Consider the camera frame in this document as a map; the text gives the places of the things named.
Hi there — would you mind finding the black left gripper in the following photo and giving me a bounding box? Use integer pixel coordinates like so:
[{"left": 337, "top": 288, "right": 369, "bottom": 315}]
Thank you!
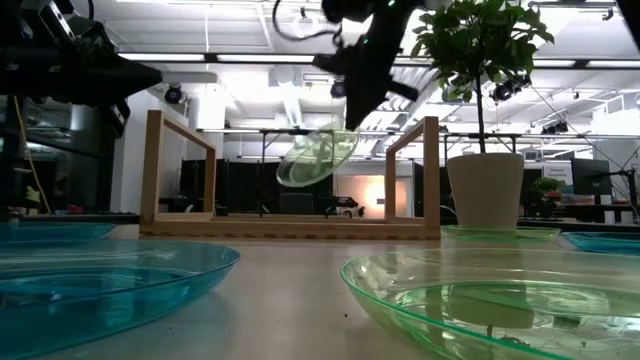
[{"left": 29, "top": 49, "right": 164, "bottom": 137}]

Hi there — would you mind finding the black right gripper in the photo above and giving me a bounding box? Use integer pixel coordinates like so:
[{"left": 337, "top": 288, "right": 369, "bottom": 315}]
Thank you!
[{"left": 312, "top": 24, "right": 421, "bottom": 133}]

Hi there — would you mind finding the green transparent plastic plate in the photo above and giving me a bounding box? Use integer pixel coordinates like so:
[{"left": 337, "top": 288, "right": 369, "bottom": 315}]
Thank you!
[
  {"left": 340, "top": 248, "right": 640, "bottom": 360},
  {"left": 275, "top": 122, "right": 361, "bottom": 189},
  {"left": 439, "top": 224, "right": 562, "bottom": 243}
]

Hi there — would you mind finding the blue transparent plastic plate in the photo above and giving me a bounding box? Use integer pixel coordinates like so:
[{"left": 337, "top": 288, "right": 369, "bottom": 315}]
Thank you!
[
  {"left": 562, "top": 230, "right": 640, "bottom": 256},
  {"left": 0, "top": 239, "right": 242, "bottom": 360},
  {"left": 0, "top": 221, "right": 119, "bottom": 246}
]

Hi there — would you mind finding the wooden slatted shelf rack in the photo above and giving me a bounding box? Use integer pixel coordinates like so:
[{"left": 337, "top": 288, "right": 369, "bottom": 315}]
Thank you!
[{"left": 138, "top": 109, "right": 442, "bottom": 241}]

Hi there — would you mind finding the small black white cart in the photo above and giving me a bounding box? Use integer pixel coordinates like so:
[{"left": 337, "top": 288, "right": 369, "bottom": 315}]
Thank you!
[{"left": 324, "top": 195, "right": 366, "bottom": 219}]

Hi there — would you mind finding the dark background cabinet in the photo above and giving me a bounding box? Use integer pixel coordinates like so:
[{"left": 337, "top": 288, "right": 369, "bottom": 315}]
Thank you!
[{"left": 0, "top": 94, "right": 116, "bottom": 216}]

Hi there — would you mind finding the green leafy plant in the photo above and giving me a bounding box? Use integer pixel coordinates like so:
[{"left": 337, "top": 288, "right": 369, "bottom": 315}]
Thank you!
[{"left": 410, "top": 0, "right": 555, "bottom": 155}]

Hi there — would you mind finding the black background partition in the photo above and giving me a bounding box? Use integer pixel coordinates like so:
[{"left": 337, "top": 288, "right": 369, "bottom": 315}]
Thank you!
[{"left": 179, "top": 158, "right": 334, "bottom": 216}]

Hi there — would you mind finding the white plant pot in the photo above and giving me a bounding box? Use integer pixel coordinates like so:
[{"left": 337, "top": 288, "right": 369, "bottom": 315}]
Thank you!
[{"left": 446, "top": 152, "right": 526, "bottom": 230}]

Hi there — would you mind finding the small background potted plant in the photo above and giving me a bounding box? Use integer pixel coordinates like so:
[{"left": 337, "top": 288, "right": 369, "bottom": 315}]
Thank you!
[{"left": 532, "top": 176, "right": 562, "bottom": 202}]

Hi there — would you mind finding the white teal poster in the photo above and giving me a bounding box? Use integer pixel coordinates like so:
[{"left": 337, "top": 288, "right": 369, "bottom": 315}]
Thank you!
[{"left": 542, "top": 164, "right": 574, "bottom": 194}]

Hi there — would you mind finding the black computer monitor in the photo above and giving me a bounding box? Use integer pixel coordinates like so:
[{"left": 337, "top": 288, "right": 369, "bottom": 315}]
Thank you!
[{"left": 570, "top": 157, "right": 613, "bottom": 196}]

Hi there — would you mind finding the black desk stand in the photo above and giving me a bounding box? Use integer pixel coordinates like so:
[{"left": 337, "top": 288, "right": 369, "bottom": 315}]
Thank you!
[{"left": 594, "top": 167, "right": 640, "bottom": 224}]

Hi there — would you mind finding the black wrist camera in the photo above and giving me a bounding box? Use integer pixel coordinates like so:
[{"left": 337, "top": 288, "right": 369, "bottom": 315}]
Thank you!
[{"left": 17, "top": 0, "right": 117, "bottom": 54}]

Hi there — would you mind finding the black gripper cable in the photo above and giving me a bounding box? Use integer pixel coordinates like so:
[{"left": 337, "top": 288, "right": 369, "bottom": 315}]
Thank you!
[{"left": 272, "top": 0, "right": 346, "bottom": 44}]

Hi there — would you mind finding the yellow cable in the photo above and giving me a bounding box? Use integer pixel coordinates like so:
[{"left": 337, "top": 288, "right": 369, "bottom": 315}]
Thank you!
[{"left": 12, "top": 96, "right": 53, "bottom": 215}]

